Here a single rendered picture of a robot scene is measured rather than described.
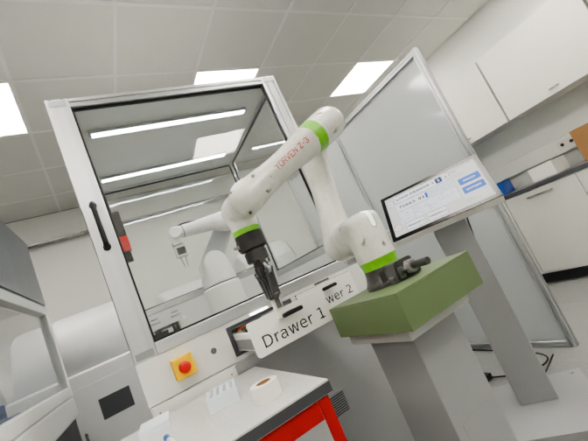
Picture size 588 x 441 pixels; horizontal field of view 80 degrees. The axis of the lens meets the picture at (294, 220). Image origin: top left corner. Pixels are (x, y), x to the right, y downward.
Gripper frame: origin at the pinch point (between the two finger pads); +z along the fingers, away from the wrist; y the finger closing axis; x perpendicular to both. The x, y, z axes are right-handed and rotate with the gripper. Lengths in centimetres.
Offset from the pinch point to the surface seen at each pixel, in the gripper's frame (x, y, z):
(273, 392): -17.7, 22.4, 15.5
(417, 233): 87, -17, -2
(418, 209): 96, -18, -13
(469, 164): 120, 0, -23
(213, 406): -29.1, 4.1, 15.3
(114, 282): -42, -30, -31
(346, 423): 19, -30, 54
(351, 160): 163, -124, -80
